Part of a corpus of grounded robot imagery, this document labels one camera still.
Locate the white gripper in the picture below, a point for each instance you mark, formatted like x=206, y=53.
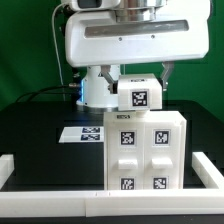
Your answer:
x=178, y=32

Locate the white cabinet top block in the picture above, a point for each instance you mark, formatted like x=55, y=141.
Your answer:
x=139, y=92

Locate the white door panel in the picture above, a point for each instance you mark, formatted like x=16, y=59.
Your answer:
x=164, y=155
x=124, y=146

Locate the white cabinet body box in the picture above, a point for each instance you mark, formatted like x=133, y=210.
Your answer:
x=143, y=118

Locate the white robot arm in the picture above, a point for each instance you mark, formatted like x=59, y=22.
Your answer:
x=94, y=88

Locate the white marker tag sheet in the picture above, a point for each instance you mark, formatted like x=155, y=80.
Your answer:
x=83, y=134

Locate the white fence rail frame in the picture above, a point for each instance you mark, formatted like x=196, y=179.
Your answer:
x=208, y=200

